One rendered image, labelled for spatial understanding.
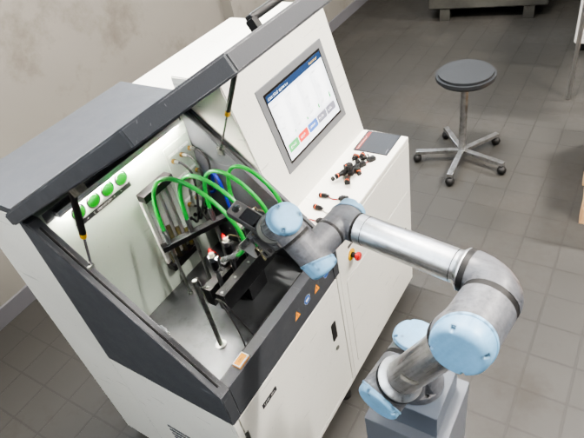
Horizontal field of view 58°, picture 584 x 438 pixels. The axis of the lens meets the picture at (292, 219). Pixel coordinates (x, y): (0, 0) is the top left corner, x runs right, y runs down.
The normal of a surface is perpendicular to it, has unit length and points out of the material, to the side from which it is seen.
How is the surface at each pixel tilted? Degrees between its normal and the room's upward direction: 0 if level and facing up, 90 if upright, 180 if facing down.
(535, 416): 0
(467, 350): 83
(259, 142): 76
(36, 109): 90
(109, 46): 90
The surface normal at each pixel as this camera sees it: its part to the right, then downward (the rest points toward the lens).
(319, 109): 0.77, 0.05
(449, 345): -0.58, 0.51
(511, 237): -0.17, -0.75
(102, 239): 0.84, 0.23
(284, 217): 0.27, -0.19
